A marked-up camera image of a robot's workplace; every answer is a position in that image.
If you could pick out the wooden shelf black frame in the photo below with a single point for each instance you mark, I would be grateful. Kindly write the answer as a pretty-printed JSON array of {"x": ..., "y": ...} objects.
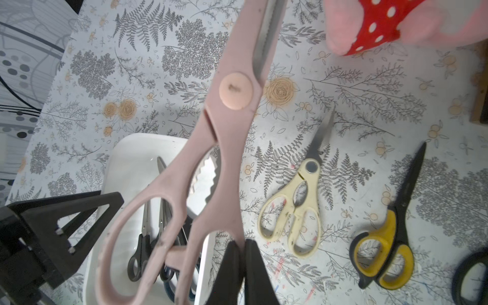
[{"x": 479, "y": 111}]

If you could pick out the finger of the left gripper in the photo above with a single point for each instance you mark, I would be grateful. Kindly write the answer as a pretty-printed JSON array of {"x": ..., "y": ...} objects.
[{"x": 52, "y": 221}]

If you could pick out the yellow black scissors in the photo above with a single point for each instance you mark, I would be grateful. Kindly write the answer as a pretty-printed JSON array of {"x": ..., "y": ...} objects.
[{"x": 392, "y": 237}]

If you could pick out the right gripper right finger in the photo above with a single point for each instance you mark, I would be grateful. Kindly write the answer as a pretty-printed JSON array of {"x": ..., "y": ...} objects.
[{"x": 258, "y": 288}]

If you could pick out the pink plush pig toy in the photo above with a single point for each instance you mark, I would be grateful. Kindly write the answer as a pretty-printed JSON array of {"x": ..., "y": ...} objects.
[{"x": 356, "y": 26}]

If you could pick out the black small scissors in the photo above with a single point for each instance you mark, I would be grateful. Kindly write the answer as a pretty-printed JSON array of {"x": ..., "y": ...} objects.
[{"x": 139, "y": 260}]

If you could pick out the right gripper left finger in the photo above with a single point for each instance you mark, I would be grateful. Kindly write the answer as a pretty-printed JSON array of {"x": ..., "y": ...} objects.
[{"x": 229, "y": 278}]

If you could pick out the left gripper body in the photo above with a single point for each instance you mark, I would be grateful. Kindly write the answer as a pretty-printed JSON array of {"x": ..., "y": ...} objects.
[{"x": 21, "y": 270}]

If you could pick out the dark blue handled scissors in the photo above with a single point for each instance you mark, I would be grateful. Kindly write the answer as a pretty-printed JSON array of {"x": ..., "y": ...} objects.
[{"x": 170, "y": 276}]

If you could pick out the pink kitchen scissors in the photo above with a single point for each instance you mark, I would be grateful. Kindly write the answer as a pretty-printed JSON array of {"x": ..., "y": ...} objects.
[{"x": 228, "y": 113}]

